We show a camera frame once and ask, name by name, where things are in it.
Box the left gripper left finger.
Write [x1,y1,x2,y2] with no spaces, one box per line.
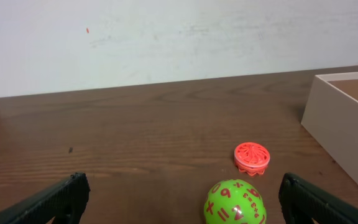
[0,172,90,224]

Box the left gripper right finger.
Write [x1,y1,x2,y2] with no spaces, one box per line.
[278,173,358,224]

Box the orange round spinner toy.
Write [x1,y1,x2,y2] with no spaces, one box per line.
[234,142,270,176]

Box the green number ball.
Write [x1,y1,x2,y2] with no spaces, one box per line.
[203,179,267,224]

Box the white cardboard box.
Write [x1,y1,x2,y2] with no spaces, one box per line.
[301,72,358,184]

